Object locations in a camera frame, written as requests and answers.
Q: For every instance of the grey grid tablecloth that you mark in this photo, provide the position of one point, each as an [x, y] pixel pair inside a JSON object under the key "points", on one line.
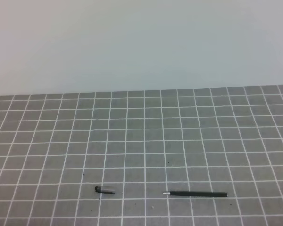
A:
{"points": [[55, 148]]}

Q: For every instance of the black grey pen cap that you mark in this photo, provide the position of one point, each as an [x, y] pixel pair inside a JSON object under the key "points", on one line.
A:
{"points": [[104, 190]]}

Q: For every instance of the black pen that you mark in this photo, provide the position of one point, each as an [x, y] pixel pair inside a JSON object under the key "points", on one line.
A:
{"points": [[196, 194]]}

